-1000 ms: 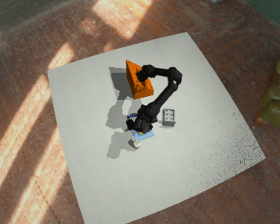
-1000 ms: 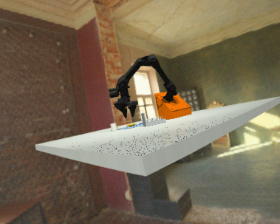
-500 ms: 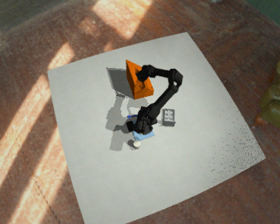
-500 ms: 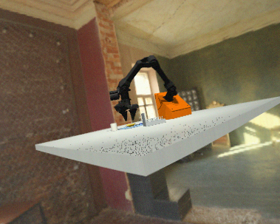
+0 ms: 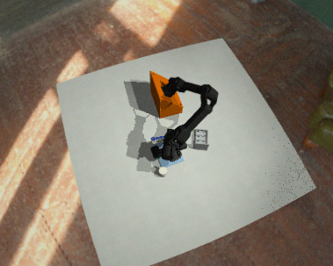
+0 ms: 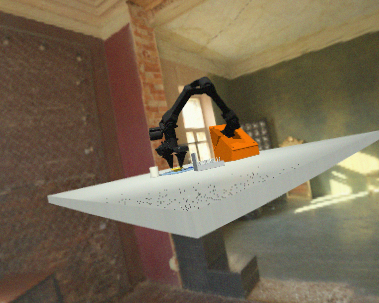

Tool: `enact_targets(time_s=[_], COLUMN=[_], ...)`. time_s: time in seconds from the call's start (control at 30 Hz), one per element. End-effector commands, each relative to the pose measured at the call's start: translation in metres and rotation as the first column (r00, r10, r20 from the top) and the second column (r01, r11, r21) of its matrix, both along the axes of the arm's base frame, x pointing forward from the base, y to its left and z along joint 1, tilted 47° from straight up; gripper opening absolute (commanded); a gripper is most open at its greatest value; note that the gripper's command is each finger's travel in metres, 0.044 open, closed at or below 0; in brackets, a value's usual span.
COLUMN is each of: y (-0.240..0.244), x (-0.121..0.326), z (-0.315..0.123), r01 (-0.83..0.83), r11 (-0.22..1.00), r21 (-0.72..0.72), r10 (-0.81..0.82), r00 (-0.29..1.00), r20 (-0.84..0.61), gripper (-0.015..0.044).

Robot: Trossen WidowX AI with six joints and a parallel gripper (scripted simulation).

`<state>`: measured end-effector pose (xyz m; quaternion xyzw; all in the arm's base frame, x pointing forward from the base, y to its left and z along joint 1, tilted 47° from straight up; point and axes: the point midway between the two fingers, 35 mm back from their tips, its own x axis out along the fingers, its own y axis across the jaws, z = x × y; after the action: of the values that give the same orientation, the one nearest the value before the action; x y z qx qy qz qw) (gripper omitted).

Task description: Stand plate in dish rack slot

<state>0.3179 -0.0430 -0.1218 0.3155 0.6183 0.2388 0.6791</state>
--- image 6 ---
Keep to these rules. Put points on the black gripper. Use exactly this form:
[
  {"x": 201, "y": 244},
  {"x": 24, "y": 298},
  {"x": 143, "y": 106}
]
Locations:
[{"x": 180, "y": 150}]

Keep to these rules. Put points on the grey dish rack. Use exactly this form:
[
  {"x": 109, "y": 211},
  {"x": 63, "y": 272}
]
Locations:
[{"x": 207, "y": 165}]

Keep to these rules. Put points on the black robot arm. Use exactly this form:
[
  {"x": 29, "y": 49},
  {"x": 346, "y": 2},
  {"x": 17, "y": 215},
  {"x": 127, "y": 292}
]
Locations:
[{"x": 170, "y": 118}]

